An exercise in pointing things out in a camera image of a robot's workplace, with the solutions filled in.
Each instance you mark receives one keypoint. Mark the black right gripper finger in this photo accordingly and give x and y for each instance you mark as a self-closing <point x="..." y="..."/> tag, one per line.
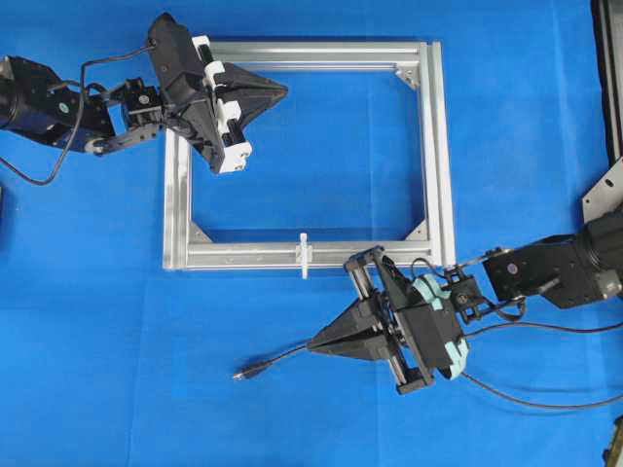
<point x="360" y="316"/>
<point x="372" y="348"/>

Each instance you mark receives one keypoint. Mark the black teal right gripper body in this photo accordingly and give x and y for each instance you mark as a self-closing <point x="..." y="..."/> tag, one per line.
<point x="417" y="317"/>

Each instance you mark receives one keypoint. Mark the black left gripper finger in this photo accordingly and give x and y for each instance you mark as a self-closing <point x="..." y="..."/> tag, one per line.
<point x="237" y="78"/>
<point x="243" y="105"/>

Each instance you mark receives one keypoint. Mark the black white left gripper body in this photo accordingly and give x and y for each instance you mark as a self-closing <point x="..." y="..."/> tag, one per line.
<point x="188" y="74"/>

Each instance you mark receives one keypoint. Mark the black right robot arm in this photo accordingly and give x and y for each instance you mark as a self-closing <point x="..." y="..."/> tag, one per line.
<point x="567" y="270"/>

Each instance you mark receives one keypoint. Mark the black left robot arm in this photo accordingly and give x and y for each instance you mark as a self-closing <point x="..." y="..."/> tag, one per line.
<point x="79" y="116"/>

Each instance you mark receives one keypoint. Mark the white zip tie loop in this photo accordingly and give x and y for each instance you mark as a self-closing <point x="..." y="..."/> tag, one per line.
<point x="303" y="252"/>

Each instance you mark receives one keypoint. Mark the olive object bottom right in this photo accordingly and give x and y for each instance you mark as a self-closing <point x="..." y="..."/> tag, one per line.
<point x="613" y="454"/>

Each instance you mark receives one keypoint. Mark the silver aluminium extrusion frame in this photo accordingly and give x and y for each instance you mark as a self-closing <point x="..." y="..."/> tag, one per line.
<point x="418" y="65"/>

